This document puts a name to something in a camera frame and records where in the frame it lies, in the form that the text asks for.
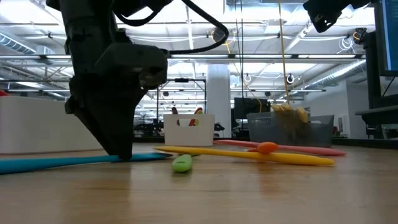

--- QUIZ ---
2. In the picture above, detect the long ceiling light strip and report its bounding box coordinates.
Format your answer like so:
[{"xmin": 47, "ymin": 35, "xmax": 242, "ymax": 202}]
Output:
[{"xmin": 0, "ymin": 52, "xmax": 366, "ymax": 60}]

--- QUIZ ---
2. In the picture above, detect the black background screen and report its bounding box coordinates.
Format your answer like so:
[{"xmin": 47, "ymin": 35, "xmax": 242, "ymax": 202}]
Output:
[{"xmin": 233, "ymin": 96, "xmax": 272, "ymax": 119}]

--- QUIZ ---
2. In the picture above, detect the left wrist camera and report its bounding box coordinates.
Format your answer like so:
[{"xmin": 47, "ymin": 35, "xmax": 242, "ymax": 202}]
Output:
[{"xmin": 95, "ymin": 42, "xmax": 171, "ymax": 91}]

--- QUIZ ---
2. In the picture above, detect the black background stand frame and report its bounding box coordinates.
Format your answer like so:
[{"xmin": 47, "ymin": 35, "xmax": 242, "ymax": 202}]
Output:
[{"xmin": 156, "ymin": 77, "xmax": 208, "ymax": 124}]

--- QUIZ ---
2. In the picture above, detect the computer monitor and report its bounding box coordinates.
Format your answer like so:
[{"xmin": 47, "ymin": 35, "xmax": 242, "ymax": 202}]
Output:
[{"xmin": 363, "ymin": 0, "xmax": 398, "ymax": 110}]

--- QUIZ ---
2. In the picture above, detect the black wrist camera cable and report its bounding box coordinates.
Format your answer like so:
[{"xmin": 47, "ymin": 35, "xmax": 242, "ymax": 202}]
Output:
[{"xmin": 113, "ymin": 0, "xmax": 230, "ymax": 54}]

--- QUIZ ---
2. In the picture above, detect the yellow hanging cable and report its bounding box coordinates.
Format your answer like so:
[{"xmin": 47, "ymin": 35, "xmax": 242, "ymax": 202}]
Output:
[{"xmin": 277, "ymin": 0, "xmax": 292, "ymax": 106}]

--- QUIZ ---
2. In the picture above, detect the large white plastic bin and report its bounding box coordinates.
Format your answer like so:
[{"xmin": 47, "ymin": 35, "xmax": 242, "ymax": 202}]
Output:
[{"xmin": 0, "ymin": 95, "xmax": 105, "ymax": 155}]

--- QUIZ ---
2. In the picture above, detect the orange silicone spatula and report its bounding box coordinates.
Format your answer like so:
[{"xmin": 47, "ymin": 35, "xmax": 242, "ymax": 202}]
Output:
[{"xmin": 248, "ymin": 141, "xmax": 280, "ymax": 154}]

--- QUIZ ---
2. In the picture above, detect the white building column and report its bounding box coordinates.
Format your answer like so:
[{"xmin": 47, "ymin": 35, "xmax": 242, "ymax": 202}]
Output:
[{"xmin": 206, "ymin": 63, "xmax": 232, "ymax": 138}]

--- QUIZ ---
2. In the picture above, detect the large ceiling cable reel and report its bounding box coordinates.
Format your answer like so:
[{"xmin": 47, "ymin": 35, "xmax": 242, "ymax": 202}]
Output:
[
  {"xmin": 353, "ymin": 27, "xmax": 368, "ymax": 45},
  {"xmin": 212, "ymin": 26, "xmax": 228, "ymax": 45}
]

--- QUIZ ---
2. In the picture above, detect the yellow silicone spatula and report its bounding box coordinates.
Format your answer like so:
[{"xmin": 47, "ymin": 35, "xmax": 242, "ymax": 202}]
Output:
[{"xmin": 153, "ymin": 145, "xmax": 336, "ymax": 167}]

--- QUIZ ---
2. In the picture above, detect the grey translucent plastic bin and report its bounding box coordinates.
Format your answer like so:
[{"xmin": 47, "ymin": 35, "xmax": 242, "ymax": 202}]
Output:
[{"xmin": 247, "ymin": 111, "xmax": 335, "ymax": 149}]

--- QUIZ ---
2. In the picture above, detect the black hanging cable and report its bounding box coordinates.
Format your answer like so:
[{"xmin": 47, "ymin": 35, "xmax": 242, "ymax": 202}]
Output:
[{"xmin": 234, "ymin": 0, "xmax": 246, "ymax": 136}]

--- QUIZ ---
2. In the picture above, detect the blue silicone spatula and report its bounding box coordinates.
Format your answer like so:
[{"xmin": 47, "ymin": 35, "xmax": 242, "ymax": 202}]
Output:
[{"xmin": 0, "ymin": 152, "xmax": 174, "ymax": 175}]

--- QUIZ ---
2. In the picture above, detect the green silicone spatula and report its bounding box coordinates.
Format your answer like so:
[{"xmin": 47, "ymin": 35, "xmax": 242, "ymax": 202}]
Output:
[{"xmin": 170, "ymin": 152, "xmax": 195, "ymax": 174}]

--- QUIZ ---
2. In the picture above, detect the grey desk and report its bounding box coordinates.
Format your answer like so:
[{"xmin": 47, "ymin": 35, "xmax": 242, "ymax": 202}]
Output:
[{"xmin": 354, "ymin": 105, "xmax": 398, "ymax": 126}]

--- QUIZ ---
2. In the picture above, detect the pink silicone spatula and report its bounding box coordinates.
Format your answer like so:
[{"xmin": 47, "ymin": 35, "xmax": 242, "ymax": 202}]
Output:
[{"xmin": 212, "ymin": 139, "xmax": 348, "ymax": 157}]

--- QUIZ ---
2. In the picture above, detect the small white plastic bin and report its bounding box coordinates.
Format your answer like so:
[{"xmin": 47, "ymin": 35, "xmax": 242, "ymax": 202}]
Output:
[{"xmin": 162, "ymin": 113, "xmax": 216, "ymax": 147}]

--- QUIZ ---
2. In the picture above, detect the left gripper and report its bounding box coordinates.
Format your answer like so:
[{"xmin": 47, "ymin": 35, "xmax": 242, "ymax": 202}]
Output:
[{"xmin": 63, "ymin": 21, "xmax": 147, "ymax": 161}]

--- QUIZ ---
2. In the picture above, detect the silver ceiling duct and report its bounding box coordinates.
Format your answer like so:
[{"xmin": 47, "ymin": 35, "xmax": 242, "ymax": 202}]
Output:
[
  {"xmin": 0, "ymin": 30, "xmax": 38, "ymax": 56},
  {"xmin": 303, "ymin": 58, "xmax": 367, "ymax": 90}
]

